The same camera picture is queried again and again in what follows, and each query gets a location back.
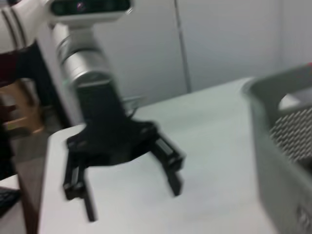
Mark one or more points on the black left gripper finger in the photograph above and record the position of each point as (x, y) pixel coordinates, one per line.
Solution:
(75, 178)
(173, 165)

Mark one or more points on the grey-green perforated storage bin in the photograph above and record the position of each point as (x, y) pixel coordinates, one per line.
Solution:
(275, 158)

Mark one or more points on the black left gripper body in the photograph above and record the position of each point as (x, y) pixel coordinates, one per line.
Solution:
(109, 136)

